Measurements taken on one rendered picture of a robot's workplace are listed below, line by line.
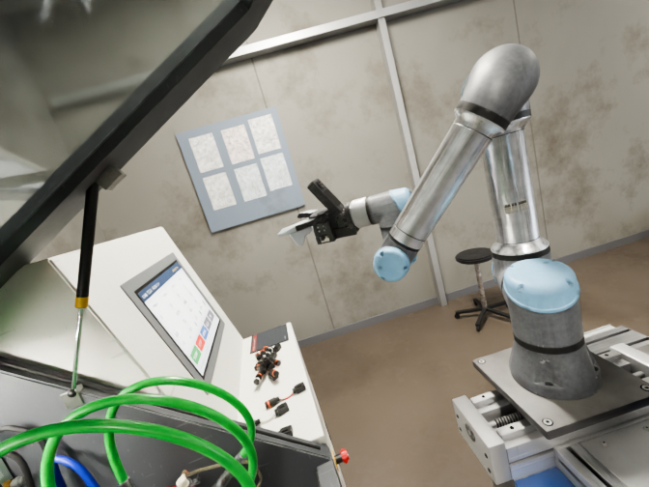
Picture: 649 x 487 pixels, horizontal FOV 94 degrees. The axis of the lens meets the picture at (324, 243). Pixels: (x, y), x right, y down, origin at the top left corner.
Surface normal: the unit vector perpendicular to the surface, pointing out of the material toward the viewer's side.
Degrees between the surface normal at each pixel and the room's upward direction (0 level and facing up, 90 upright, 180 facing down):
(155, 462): 90
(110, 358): 90
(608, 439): 0
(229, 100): 90
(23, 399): 90
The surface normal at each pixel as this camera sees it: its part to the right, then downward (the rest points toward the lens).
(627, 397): -0.28, -0.94
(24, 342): 0.22, 0.14
